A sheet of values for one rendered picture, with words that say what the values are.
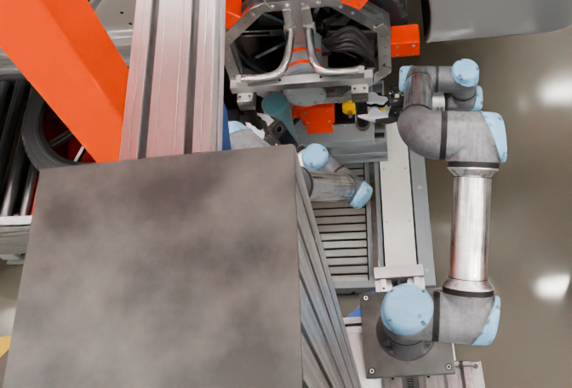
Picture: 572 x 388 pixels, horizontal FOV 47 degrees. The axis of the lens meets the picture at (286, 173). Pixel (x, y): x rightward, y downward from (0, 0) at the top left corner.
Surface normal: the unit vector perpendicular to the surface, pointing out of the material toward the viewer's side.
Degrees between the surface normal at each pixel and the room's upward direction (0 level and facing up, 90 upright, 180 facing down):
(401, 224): 0
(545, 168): 0
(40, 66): 90
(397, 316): 8
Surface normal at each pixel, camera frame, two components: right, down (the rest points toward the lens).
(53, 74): -0.02, 0.88
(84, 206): -0.15, -0.47
